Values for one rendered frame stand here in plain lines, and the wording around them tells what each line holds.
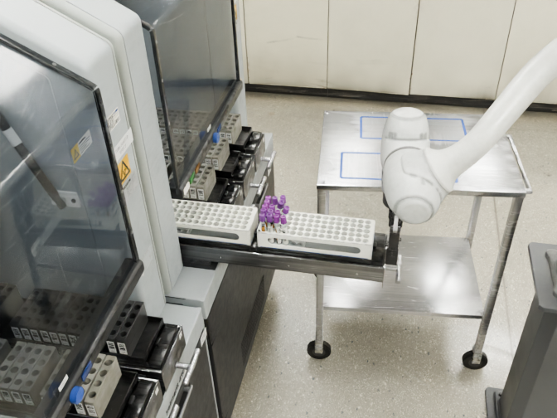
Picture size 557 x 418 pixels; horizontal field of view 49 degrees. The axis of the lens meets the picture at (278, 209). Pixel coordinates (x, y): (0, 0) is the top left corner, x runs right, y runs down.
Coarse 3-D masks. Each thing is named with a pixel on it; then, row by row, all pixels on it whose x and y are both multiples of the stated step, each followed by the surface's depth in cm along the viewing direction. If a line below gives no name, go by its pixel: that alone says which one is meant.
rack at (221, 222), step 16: (176, 208) 165; (192, 208) 165; (208, 208) 165; (224, 208) 167; (240, 208) 165; (256, 208) 164; (176, 224) 161; (192, 224) 160; (208, 224) 161; (224, 224) 160; (240, 224) 159; (256, 224) 165; (224, 240) 161; (240, 240) 159
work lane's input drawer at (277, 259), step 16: (192, 240) 162; (256, 240) 161; (384, 240) 160; (192, 256) 164; (208, 256) 163; (224, 256) 162; (240, 256) 161; (256, 256) 159; (272, 256) 158; (288, 256) 158; (304, 256) 157; (320, 256) 156; (336, 256) 155; (384, 256) 157; (400, 256) 164; (304, 272) 159; (320, 272) 158; (336, 272) 157; (352, 272) 156; (368, 272) 155; (384, 272) 154; (400, 272) 160
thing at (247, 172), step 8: (240, 160) 192; (248, 160) 192; (240, 168) 188; (248, 168) 190; (216, 176) 186; (224, 176) 186; (232, 176) 185; (240, 176) 185; (248, 176) 189; (264, 176) 195; (240, 184) 185; (248, 184) 190; (256, 184) 192; (256, 192) 189
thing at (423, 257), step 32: (352, 128) 205; (448, 128) 203; (320, 160) 190; (352, 160) 189; (480, 160) 187; (512, 160) 187; (320, 192) 182; (480, 192) 175; (512, 192) 174; (512, 224) 181; (416, 256) 233; (448, 256) 232; (320, 288) 206; (352, 288) 221; (384, 288) 220; (416, 288) 220; (448, 288) 219; (320, 320) 216; (320, 352) 227; (480, 352) 218
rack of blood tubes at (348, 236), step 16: (288, 224) 160; (304, 224) 159; (320, 224) 158; (336, 224) 159; (352, 224) 158; (368, 224) 158; (288, 240) 159; (304, 240) 155; (320, 240) 154; (336, 240) 153; (352, 240) 154; (368, 240) 153; (352, 256) 155; (368, 256) 154
